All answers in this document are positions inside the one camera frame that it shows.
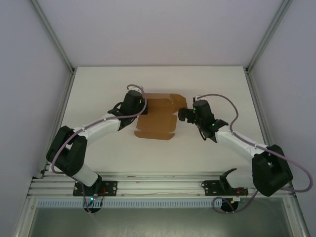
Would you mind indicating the brown cardboard paper box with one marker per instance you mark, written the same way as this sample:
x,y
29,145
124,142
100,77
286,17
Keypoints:
x,y
155,123

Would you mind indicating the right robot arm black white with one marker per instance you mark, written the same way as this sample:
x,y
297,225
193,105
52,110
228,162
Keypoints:
x,y
269,172

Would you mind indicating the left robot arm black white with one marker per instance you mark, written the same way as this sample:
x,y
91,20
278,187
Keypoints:
x,y
69,153

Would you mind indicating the small circuit board with LED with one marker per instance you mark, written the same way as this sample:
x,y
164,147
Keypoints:
x,y
237,199
93,198

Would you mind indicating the grey metal sheet panel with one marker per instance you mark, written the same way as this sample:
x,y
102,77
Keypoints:
x,y
158,222

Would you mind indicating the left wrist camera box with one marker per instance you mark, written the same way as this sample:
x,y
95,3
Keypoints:
x,y
138,88

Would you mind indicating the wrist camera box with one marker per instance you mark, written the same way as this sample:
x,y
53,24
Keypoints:
x,y
138,88
197,98

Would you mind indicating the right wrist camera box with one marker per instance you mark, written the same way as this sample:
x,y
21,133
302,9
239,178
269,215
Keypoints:
x,y
197,98

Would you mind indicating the aluminium table side rail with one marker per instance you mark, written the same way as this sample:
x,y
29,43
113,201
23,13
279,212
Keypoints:
x,y
65,101
254,98

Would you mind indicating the aluminium mounting rail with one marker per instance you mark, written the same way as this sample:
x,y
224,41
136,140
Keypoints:
x,y
160,185

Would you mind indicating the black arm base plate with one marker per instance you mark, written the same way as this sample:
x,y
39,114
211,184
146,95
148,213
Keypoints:
x,y
109,187
209,187

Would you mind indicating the aluminium frame post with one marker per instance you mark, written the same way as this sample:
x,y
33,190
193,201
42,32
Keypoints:
x,y
53,34
267,34

